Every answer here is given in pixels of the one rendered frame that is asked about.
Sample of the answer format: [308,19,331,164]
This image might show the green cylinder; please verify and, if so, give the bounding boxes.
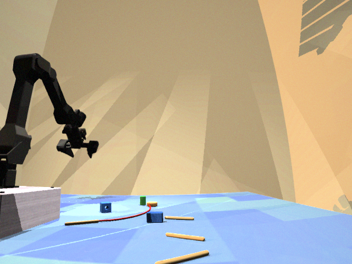
[140,196,146,206]

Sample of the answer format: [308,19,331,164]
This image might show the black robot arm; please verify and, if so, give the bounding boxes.
[0,53,86,189]

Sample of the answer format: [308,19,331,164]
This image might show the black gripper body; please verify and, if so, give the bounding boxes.
[56,132,99,153]

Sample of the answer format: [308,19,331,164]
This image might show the blue rectangular block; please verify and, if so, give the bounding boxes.
[146,211,163,223]

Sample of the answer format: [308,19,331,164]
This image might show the round wooden button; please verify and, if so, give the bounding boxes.
[147,202,157,207]

